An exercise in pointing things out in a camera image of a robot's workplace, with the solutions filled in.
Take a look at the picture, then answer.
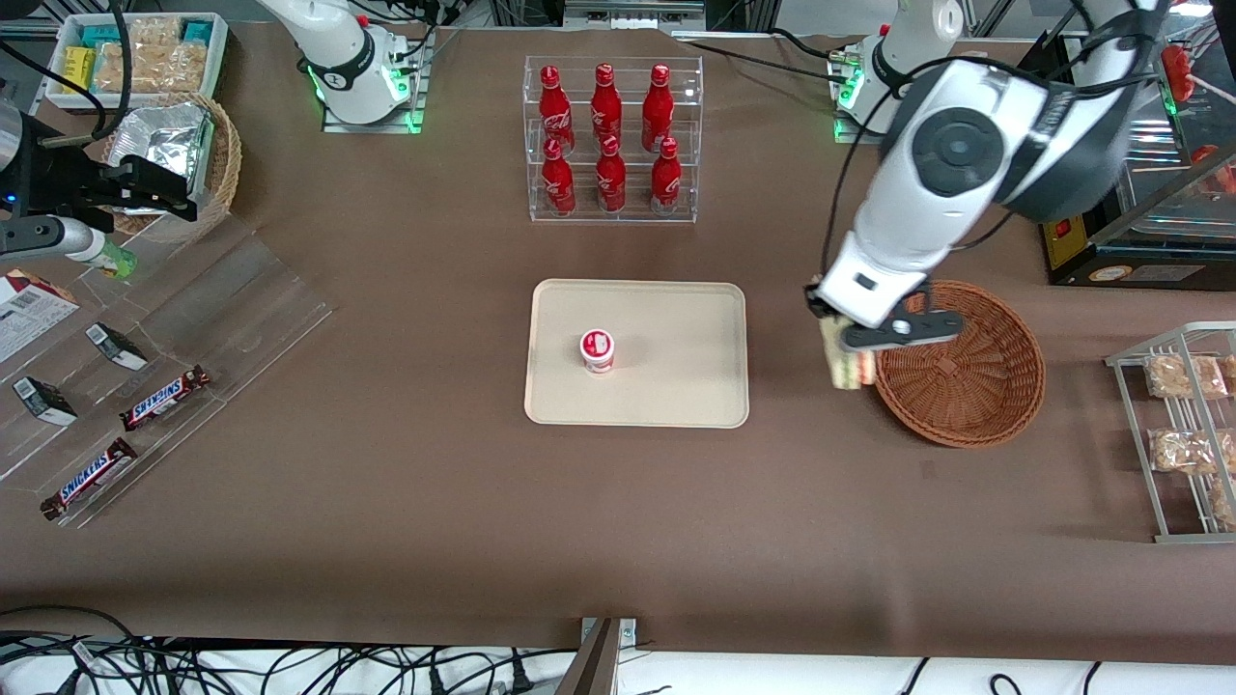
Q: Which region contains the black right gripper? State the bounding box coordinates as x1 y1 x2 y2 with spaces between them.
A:
17 143 200 233

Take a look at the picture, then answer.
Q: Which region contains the triangular sandwich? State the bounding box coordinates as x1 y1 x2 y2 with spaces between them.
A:
819 317 878 391

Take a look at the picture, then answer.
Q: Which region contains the tan wicker basket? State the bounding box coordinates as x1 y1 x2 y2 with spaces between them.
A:
101 92 242 244

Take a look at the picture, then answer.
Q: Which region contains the beige plastic tray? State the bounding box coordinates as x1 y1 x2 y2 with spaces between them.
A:
523 279 750 430

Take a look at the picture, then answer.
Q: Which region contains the brown wicker basket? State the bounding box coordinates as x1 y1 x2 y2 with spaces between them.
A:
872 280 1047 449

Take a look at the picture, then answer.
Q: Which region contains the silver foil bag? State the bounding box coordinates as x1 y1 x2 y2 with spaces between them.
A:
114 101 215 209

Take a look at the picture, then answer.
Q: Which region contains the clear bagged snack pack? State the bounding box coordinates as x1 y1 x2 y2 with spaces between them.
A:
95 16 209 95

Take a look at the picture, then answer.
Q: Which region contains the clear acrylic display stand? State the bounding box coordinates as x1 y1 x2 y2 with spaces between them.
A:
0 214 335 530

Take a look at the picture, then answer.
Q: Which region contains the white plastic bin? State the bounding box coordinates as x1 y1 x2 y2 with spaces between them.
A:
45 12 230 112

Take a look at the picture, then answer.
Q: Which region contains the small black white box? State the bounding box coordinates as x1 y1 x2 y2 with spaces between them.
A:
13 376 78 427
85 323 150 372

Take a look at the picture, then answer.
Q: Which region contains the printed paper package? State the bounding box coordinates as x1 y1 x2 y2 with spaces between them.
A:
0 270 81 364

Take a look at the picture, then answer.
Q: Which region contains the red cola bottle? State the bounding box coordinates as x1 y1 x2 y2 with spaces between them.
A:
595 135 628 213
538 66 576 155
591 64 624 144
642 65 675 153
541 138 577 216
650 137 684 216

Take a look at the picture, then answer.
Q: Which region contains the clear acrylic bottle rack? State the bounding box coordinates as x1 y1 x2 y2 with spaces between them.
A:
523 55 704 225

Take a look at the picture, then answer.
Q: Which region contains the Snickers chocolate bar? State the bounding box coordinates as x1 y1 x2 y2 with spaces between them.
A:
40 437 138 522
119 365 211 432

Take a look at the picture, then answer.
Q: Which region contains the red white yogurt cup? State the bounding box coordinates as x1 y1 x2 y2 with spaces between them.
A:
579 329 617 375

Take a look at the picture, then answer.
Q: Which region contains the black food warmer case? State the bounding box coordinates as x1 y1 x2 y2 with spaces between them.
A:
1038 29 1236 289

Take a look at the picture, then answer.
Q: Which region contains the red skewered food item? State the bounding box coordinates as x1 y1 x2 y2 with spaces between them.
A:
1159 43 1200 103

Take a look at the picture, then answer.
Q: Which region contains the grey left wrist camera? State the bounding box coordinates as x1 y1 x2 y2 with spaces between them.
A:
839 307 965 352

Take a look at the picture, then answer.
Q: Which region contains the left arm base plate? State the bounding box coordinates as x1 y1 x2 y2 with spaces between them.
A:
833 43 894 146

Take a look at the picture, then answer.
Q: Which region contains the black table cable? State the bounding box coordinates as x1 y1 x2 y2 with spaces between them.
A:
673 27 862 84

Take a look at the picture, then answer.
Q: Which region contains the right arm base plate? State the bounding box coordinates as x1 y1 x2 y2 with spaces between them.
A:
322 27 432 135

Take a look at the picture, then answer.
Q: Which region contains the grey wire shelf rack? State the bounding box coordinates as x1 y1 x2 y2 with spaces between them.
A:
1106 321 1236 544

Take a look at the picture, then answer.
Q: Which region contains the metal table bracket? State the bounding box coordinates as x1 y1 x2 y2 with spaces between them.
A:
555 618 639 695

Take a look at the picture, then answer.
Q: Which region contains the black floor cable bundle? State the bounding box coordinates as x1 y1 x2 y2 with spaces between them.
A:
0 605 542 695

